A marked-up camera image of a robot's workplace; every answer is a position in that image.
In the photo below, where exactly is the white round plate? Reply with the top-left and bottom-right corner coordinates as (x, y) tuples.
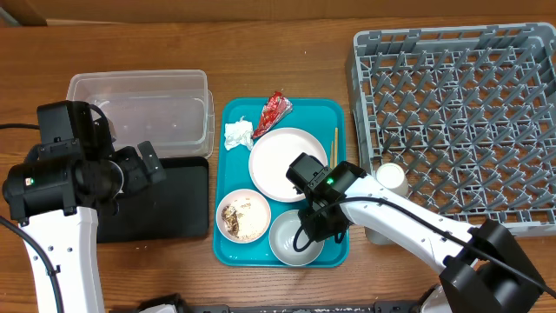
(248, 128), (328, 203)

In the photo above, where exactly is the grey bowl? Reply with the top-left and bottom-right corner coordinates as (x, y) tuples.
(269, 210), (324, 266)

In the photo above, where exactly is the white cup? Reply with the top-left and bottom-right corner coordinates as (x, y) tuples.
(375, 163), (409, 196)

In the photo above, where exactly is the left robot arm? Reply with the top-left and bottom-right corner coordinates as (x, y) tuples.
(1, 100), (166, 312)

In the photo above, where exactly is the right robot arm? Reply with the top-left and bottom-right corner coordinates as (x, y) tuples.
(286, 153), (555, 312)

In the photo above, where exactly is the grey dishwasher rack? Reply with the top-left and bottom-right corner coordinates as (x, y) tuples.
(346, 23), (555, 237)

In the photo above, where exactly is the crumpled white napkin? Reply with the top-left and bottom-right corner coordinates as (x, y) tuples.
(224, 117), (254, 150)

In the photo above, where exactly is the red snack wrapper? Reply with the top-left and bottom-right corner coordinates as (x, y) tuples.
(253, 91), (293, 139)

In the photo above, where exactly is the teal serving tray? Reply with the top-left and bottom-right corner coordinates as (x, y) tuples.
(213, 92), (349, 268)

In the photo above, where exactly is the pink bowl with food scraps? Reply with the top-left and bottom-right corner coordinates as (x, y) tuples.
(215, 189), (271, 243)

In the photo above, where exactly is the clear plastic bin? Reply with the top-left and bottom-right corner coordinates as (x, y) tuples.
(66, 70), (215, 158)

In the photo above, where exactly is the black plastic tray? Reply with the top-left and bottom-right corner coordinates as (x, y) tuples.
(97, 156), (209, 243)

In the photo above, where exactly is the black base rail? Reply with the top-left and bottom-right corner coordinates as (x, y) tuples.
(109, 291), (431, 313)

